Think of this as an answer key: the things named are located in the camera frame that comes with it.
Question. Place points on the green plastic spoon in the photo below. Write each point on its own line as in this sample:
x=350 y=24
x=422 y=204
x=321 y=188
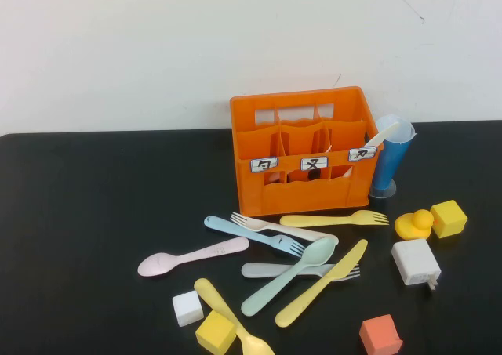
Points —
x=317 y=253

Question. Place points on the yellow plastic knife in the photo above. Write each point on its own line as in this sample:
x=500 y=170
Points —
x=313 y=292

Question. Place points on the orange plastic cutlery crate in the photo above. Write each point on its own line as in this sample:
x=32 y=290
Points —
x=306 y=198

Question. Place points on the white label marked 勺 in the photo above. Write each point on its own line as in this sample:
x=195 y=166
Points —
x=264 y=165

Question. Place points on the white label marked 叉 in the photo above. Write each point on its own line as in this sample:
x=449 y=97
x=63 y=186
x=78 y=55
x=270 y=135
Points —
x=313 y=163

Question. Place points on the light blue plastic fork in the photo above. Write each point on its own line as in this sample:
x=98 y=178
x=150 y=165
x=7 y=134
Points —
x=235 y=231

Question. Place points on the beige plastic fork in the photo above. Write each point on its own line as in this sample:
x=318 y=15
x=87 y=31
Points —
x=298 y=232

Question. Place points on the yellow plastic fork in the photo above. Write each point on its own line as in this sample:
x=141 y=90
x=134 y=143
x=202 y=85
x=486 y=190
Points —
x=333 y=219

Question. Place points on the grey plastic fork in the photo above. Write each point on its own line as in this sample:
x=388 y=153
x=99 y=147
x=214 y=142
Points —
x=266 y=269

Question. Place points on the white label marked 刀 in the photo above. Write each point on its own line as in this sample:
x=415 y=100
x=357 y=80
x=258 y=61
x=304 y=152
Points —
x=362 y=154

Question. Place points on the yellow plastic spoon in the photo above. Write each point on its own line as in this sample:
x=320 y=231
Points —
x=213 y=296

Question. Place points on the white plastic knife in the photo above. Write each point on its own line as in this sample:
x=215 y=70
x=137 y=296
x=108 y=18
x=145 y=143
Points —
x=382 y=135

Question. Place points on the pink plastic spoon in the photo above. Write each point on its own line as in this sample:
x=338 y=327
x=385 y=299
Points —
x=157 y=265

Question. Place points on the blue cup with clear base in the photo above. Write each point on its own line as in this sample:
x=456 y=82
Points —
x=388 y=163

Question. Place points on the white foam cube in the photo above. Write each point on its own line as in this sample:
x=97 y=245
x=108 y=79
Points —
x=187 y=308

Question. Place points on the yellow foam cube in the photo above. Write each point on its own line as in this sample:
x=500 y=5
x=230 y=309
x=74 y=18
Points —
x=449 y=218
x=215 y=331

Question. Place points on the yellow rubber duck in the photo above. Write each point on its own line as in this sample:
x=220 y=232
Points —
x=412 y=227

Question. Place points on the orange foam cube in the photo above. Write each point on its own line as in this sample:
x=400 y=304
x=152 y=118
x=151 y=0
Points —
x=378 y=333

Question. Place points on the white USB wall charger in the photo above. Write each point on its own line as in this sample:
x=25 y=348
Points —
x=413 y=261

